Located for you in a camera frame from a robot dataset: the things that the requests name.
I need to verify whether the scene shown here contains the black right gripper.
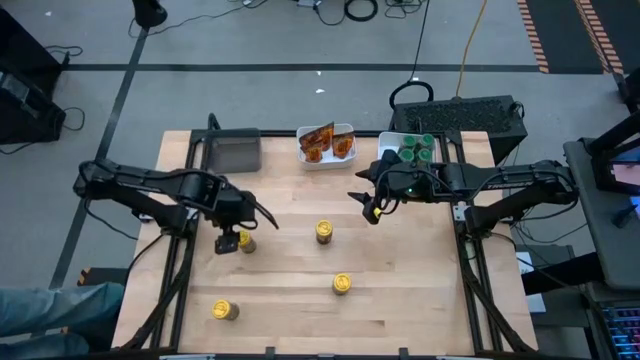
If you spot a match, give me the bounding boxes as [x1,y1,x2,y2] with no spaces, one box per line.
[347,148,447,226]

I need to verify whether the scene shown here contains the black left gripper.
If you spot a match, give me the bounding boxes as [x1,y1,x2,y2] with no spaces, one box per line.
[212,188,281,256]

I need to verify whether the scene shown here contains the yellow-lid seasoning jar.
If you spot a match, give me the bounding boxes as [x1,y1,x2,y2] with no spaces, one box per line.
[331,272,353,296]
[210,298,240,322]
[314,219,335,246]
[237,229,258,255]

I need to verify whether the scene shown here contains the white plastic bin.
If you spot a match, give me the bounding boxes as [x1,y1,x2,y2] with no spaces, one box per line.
[295,123,358,172]
[377,130,440,180]

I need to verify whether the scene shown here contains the grey plastic bin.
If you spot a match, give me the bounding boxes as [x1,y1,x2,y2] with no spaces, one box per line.
[203,127,264,175]

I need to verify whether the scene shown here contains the black perforated computer case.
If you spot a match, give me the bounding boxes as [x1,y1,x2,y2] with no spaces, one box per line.
[388,94,529,162]

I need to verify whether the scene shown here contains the person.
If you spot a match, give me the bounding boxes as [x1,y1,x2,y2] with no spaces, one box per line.
[0,282,126,360]

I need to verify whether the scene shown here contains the grey desk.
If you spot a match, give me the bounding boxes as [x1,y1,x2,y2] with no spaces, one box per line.
[563,137,640,292]

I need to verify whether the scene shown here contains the black computer monitor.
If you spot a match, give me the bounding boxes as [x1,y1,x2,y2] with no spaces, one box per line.
[584,112,640,197]

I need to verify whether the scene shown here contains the black stand base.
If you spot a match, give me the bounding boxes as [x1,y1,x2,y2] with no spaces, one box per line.
[130,0,169,30]

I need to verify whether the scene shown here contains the black equipment case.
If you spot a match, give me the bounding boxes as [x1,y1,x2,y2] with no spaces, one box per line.
[0,7,65,84]
[0,69,67,146]

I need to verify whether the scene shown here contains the black mat orange stripes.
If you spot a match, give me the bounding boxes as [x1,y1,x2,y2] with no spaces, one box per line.
[517,0,640,76]

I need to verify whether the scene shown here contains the backlit keyboard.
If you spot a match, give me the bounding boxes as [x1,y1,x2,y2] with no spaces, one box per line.
[598,303,640,360]

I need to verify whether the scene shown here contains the black aluminium table frame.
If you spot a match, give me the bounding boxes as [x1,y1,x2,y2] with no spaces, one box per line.
[110,127,540,359]

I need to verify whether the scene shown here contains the black cable with loop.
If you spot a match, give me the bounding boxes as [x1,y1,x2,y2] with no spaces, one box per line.
[388,0,435,114]

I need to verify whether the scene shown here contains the yellow cable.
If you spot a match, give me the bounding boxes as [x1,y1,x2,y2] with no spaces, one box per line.
[453,0,490,100]

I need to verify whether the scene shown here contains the coiled black cable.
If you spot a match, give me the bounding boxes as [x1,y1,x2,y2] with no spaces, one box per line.
[343,0,380,23]

